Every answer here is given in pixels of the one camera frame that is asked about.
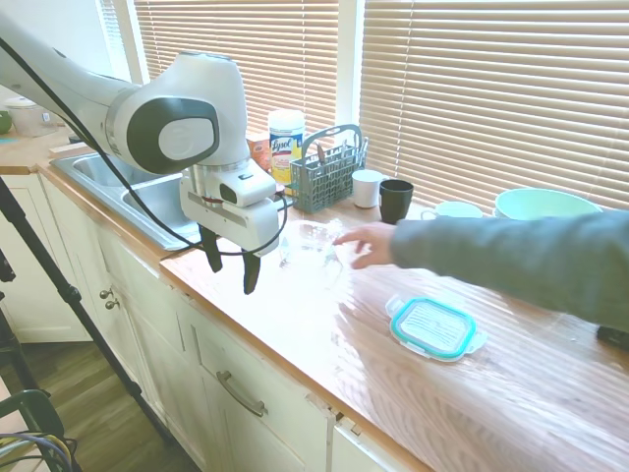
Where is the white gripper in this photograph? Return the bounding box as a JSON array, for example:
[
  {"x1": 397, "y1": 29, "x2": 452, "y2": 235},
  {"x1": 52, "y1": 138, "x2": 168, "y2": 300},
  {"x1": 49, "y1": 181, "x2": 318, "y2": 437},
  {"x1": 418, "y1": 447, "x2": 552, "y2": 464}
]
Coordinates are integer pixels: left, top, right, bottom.
[{"x1": 179, "y1": 175, "x2": 282, "y2": 296}]

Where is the clear glass food container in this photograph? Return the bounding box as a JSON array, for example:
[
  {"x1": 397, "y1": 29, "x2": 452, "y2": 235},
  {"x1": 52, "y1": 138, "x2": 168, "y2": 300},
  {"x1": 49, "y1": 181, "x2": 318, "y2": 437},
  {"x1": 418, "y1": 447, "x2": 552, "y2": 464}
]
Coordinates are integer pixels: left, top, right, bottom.
[{"x1": 277, "y1": 218, "x2": 348, "y2": 290}]

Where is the clear lid with teal seal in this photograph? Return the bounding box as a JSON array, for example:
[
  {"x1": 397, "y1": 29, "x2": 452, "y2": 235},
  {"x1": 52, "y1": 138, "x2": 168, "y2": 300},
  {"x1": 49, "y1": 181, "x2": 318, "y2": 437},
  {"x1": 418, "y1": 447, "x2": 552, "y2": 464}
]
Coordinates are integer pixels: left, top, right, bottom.
[{"x1": 384, "y1": 294, "x2": 489, "y2": 364}]

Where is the grey-sleeved forearm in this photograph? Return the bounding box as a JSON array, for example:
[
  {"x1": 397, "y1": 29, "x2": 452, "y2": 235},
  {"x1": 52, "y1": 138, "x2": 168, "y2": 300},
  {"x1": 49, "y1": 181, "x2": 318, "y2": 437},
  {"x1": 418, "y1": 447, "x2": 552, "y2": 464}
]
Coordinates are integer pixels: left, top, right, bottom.
[{"x1": 390, "y1": 208, "x2": 629, "y2": 328}]

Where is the person's hand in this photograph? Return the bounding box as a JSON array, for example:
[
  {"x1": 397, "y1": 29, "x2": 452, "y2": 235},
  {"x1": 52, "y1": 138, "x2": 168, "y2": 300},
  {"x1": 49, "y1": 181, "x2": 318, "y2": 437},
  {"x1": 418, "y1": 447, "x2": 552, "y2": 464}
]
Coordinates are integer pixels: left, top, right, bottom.
[{"x1": 332, "y1": 221, "x2": 399, "y2": 270}]

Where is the stainless steel sink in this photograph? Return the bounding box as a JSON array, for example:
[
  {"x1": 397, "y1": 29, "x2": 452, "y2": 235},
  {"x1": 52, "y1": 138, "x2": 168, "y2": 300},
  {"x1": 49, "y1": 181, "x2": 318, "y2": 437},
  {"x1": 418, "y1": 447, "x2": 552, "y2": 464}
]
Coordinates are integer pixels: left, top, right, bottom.
[{"x1": 48, "y1": 149, "x2": 207, "y2": 252}]

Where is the white kitchen cabinet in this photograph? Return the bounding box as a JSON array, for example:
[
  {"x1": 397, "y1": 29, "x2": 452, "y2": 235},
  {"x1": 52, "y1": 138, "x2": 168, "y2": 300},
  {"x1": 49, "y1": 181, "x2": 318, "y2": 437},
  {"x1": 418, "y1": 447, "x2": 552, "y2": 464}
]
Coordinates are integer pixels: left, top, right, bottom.
[{"x1": 0, "y1": 169, "x2": 394, "y2": 472}]

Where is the grey plastic cutlery basket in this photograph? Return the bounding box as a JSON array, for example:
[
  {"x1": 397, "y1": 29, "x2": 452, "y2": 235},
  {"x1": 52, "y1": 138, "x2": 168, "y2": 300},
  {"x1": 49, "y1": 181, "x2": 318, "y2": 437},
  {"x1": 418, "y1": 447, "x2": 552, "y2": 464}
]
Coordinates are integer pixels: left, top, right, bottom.
[{"x1": 289, "y1": 123, "x2": 370, "y2": 214}]

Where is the orange cardboard box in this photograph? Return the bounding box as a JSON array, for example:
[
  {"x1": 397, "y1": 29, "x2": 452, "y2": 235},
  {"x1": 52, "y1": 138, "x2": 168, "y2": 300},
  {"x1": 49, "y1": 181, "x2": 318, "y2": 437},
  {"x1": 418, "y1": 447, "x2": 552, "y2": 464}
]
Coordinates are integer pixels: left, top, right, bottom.
[{"x1": 245, "y1": 137, "x2": 274, "y2": 174}]

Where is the yellow Lysol wipes canister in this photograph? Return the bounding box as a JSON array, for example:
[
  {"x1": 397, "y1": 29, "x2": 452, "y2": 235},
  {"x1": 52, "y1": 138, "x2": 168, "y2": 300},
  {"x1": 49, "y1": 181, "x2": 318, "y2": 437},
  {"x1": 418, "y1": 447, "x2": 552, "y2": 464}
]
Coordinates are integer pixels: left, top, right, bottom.
[{"x1": 268, "y1": 109, "x2": 307, "y2": 186}]

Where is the white cup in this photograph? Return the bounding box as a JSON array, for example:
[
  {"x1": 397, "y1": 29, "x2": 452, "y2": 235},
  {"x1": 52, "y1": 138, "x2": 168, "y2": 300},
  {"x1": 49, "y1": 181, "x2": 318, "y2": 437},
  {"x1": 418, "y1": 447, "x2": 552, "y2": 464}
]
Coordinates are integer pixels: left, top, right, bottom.
[{"x1": 351, "y1": 169, "x2": 387, "y2": 210}]

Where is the black tripod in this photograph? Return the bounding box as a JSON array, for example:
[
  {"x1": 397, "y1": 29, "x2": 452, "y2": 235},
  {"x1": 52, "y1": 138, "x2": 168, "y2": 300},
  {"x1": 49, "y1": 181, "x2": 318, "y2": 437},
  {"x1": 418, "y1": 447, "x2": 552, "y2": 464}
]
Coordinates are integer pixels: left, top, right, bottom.
[{"x1": 0, "y1": 176, "x2": 173, "y2": 446}]

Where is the black cup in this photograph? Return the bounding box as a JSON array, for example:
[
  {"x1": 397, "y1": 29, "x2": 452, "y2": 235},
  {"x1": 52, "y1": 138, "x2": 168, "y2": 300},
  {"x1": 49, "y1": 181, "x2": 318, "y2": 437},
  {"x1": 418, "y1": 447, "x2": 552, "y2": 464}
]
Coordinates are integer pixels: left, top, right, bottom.
[{"x1": 378, "y1": 179, "x2": 415, "y2": 226}]

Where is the small wooden block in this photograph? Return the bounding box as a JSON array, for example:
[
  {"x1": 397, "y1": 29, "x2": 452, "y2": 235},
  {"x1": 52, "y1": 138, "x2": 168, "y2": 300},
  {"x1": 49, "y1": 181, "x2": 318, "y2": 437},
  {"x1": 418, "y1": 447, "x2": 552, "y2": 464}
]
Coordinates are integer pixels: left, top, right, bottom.
[{"x1": 47, "y1": 142, "x2": 86, "y2": 159}]

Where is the beige window blind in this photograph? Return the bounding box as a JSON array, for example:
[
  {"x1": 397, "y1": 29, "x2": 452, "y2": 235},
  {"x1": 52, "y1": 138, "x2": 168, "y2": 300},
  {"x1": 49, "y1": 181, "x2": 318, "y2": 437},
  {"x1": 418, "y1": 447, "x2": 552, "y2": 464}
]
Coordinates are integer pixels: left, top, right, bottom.
[
  {"x1": 361, "y1": 0, "x2": 629, "y2": 213},
  {"x1": 132, "y1": 0, "x2": 340, "y2": 145}
]

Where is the dark green clamp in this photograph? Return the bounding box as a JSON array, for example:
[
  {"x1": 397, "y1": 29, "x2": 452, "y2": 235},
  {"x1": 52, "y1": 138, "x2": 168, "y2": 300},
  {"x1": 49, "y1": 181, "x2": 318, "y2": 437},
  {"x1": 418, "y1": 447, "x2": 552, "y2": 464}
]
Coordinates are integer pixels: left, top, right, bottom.
[{"x1": 0, "y1": 387, "x2": 68, "y2": 443}]

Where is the white lidded tub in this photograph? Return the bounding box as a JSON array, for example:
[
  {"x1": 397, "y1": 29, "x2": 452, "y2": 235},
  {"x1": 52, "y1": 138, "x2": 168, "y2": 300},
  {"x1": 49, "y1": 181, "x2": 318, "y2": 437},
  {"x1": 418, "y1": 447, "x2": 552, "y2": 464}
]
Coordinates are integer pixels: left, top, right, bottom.
[{"x1": 4, "y1": 96, "x2": 53, "y2": 139}]

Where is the teal bowl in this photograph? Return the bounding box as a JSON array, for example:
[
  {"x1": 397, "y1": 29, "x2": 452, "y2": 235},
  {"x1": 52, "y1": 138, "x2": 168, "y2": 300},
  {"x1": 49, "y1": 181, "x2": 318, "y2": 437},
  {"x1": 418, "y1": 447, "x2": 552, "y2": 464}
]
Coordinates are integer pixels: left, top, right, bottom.
[{"x1": 492, "y1": 188, "x2": 604, "y2": 222}]

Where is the black flat object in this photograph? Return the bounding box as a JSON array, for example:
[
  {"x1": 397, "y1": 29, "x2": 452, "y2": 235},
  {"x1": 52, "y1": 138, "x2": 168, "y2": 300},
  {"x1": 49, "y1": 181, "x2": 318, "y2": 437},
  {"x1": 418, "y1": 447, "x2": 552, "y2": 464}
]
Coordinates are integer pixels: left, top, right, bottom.
[{"x1": 596, "y1": 324, "x2": 629, "y2": 351}]

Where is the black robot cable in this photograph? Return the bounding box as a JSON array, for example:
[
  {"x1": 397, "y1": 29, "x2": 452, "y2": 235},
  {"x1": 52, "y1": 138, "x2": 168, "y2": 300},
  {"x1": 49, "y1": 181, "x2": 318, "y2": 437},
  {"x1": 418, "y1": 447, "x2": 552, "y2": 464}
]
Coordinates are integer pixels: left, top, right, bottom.
[{"x1": 0, "y1": 36, "x2": 290, "y2": 258}]

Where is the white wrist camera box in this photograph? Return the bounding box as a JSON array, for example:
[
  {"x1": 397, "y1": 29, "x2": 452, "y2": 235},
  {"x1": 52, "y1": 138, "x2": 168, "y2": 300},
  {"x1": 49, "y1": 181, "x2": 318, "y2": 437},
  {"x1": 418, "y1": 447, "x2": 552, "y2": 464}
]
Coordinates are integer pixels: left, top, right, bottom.
[{"x1": 215, "y1": 166, "x2": 277, "y2": 208}]

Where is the metal bar cabinet handle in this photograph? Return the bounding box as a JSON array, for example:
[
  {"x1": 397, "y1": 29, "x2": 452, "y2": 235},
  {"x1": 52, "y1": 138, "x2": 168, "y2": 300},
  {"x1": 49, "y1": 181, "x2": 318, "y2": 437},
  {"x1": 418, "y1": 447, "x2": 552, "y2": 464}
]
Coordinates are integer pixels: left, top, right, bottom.
[{"x1": 215, "y1": 371, "x2": 269, "y2": 419}]

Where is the white handled mug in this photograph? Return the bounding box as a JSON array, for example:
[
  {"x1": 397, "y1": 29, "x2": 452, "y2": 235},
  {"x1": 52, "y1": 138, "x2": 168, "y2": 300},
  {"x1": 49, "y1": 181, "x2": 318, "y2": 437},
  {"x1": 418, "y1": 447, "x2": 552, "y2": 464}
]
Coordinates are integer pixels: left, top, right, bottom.
[{"x1": 420, "y1": 200, "x2": 486, "y2": 223}]

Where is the coloured cable bundle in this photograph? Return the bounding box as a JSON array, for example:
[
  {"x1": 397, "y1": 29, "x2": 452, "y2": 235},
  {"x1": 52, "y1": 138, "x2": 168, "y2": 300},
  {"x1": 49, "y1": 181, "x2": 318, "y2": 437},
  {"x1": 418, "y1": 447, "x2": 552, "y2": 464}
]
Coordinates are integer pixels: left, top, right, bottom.
[{"x1": 0, "y1": 430, "x2": 84, "y2": 472}]

